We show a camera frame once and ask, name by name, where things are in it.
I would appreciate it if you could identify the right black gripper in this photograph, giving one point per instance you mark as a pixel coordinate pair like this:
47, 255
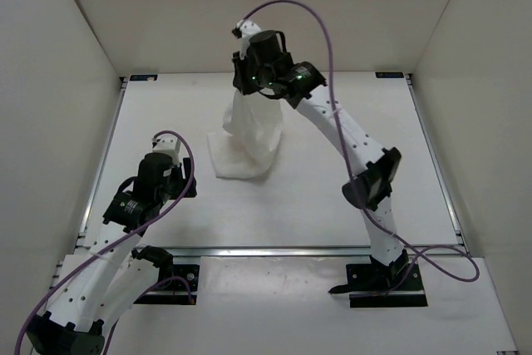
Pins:
240, 65

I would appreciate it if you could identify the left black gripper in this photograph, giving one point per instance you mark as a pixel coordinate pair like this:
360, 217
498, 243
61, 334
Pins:
181, 168

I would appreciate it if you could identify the white skirt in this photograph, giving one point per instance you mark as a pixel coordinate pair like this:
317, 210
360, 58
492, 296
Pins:
249, 139

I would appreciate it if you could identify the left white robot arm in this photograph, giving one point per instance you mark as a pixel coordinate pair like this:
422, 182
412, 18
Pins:
86, 304

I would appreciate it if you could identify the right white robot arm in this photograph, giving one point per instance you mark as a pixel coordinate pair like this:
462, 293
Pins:
371, 167

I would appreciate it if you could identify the left blue corner sticker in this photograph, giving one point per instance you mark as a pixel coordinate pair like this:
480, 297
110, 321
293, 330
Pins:
143, 77

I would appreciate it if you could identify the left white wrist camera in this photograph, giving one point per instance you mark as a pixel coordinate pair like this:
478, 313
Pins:
167, 144

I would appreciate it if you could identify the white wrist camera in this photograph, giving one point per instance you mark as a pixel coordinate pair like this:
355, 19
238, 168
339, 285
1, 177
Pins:
167, 144
244, 30

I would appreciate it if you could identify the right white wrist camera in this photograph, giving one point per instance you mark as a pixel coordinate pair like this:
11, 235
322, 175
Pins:
244, 30

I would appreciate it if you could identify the left aluminium table rail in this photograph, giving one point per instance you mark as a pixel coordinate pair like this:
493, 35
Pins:
99, 169

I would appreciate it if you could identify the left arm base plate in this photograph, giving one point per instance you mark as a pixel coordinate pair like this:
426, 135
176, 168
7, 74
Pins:
178, 287

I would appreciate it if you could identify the right aluminium table rail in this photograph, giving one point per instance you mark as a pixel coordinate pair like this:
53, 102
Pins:
451, 209

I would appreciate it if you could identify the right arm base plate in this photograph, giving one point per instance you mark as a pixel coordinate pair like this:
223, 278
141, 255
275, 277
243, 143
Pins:
367, 289

